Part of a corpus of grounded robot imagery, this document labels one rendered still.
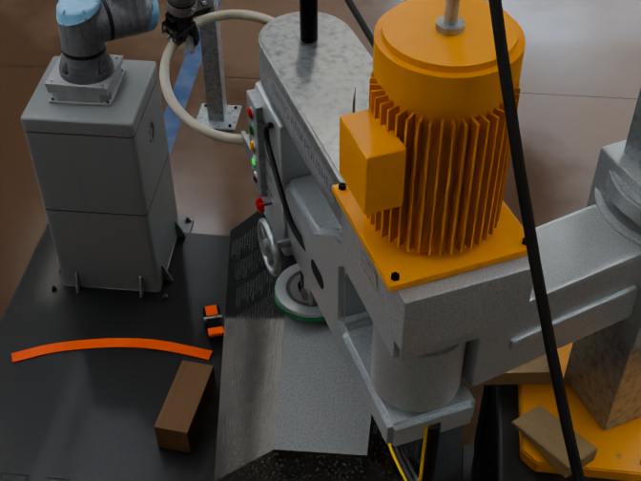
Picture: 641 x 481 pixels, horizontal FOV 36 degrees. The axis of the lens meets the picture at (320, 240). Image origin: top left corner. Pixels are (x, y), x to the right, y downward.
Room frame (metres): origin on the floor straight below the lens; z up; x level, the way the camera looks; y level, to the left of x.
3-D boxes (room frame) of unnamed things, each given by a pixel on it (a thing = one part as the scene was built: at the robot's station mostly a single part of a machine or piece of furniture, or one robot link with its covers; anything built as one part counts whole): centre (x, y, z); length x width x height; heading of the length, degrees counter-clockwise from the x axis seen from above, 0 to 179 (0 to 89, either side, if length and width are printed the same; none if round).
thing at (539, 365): (1.69, -0.53, 0.81); 0.20 x 0.10 x 0.05; 91
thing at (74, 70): (2.94, 0.82, 0.98); 0.19 x 0.19 x 0.10
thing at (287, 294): (1.93, 0.02, 0.86); 0.21 x 0.21 x 0.01
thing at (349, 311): (1.56, -0.10, 1.28); 0.74 x 0.23 x 0.49; 20
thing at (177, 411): (2.11, 0.48, 0.07); 0.30 x 0.12 x 0.12; 167
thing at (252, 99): (1.96, 0.15, 1.35); 0.08 x 0.03 x 0.28; 20
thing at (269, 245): (1.78, 0.10, 1.18); 0.15 x 0.10 x 0.15; 20
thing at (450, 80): (1.31, -0.19, 1.88); 0.31 x 0.28 x 0.40; 110
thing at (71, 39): (2.95, 0.81, 1.11); 0.17 x 0.15 x 0.18; 119
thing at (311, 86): (1.60, -0.09, 1.60); 0.96 x 0.25 x 0.17; 20
